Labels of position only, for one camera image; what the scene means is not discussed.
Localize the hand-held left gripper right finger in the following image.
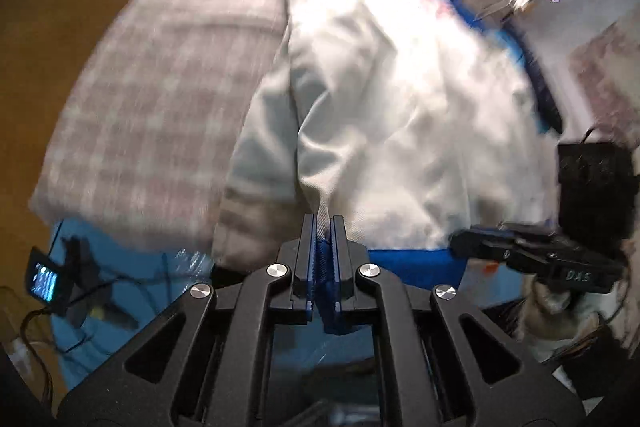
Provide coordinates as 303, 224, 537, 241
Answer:
320, 214, 588, 427

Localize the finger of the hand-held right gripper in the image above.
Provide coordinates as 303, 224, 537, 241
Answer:
449, 228, 522, 266
494, 222, 559, 240

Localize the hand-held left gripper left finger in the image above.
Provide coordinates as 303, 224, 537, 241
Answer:
57, 213, 319, 427

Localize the grey jacket with blue lining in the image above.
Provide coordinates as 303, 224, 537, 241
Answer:
212, 0, 563, 289

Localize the person's right hand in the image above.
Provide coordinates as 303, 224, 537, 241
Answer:
517, 279, 606, 358

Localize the blue plastic sheet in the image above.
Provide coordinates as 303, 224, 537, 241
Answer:
49, 217, 321, 390

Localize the small device with screen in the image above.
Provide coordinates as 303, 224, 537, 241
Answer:
20, 237, 171, 355

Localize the beige plaid blanket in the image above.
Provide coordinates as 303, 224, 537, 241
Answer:
27, 0, 361, 258

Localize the small black screen device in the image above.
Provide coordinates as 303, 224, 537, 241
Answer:
27, 247, 72, 315

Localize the grey patterned wall hanging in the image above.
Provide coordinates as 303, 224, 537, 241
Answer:
565, 14, 640, 148

